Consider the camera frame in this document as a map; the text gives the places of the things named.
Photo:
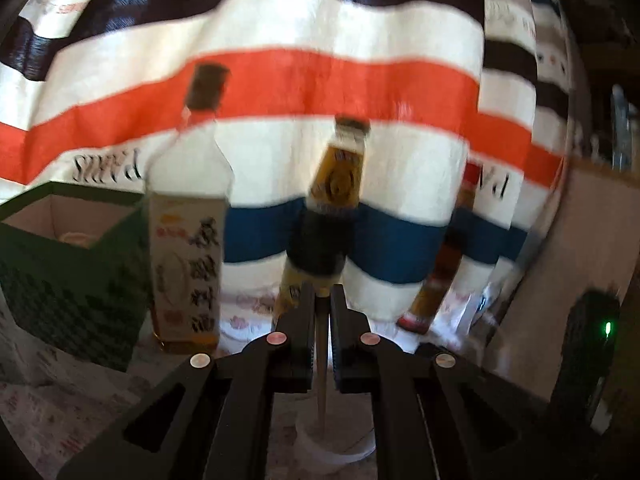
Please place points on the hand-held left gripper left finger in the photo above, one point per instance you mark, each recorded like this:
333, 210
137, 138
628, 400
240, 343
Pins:
306, 320

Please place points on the small red-capped sauce bottle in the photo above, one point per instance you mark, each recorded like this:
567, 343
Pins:
445, 270

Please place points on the wooden chopstick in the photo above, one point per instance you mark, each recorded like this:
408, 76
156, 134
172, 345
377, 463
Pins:
322, 385

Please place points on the cluttered wooden shelf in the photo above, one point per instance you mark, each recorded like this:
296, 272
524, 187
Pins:
617, 120

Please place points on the pink printed tablecloth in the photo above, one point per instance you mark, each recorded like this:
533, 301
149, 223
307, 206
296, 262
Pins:
60, 410

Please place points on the white plastic cup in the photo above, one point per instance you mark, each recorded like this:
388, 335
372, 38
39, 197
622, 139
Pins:
340, 447

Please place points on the dark soy sauce bottle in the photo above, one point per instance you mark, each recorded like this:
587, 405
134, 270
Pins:
325, 240

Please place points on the striped curtain cloth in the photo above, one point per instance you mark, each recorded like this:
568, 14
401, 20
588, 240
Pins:
300, 60

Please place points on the green checkered box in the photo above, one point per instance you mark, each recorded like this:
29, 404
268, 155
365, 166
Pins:
65, 285

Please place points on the clear cooking wine bottle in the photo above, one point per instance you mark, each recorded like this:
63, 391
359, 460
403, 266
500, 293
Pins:
187, 260

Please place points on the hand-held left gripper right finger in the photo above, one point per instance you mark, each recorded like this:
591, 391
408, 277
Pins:
339, 320

